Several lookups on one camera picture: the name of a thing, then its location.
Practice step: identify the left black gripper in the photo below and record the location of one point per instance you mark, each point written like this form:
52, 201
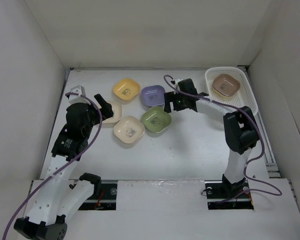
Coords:
106, 107

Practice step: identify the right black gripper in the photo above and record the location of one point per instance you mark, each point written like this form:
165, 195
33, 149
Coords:
170, 96

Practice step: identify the cream panda plate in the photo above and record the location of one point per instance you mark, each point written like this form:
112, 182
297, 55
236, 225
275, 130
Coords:
129, 129
117, 113

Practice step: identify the purple plate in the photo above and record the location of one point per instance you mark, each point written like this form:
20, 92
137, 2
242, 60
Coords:
153, 95

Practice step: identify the green panda plate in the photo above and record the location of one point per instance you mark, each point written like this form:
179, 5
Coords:
155, 119

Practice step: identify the yellow panda plate back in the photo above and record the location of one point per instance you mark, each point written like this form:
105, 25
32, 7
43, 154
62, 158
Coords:
126, 89

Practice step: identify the cream panda plate front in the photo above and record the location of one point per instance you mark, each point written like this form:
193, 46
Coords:
129, 129

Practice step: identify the brown panda plate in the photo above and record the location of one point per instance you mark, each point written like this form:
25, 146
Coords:
225, 85

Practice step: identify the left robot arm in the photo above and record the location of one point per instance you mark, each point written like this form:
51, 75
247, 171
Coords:
54, 206

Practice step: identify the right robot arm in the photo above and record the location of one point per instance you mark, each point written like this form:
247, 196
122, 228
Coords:
240, 130

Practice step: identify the white perforated plastic bin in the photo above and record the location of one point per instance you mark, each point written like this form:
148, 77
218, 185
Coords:
243, 97

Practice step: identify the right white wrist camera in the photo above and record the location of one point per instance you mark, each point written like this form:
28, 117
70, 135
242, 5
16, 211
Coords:
176, 81

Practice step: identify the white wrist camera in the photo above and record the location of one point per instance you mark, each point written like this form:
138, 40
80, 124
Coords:
176, 81
76, 96

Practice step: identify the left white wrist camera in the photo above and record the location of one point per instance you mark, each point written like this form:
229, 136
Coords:
76, 96

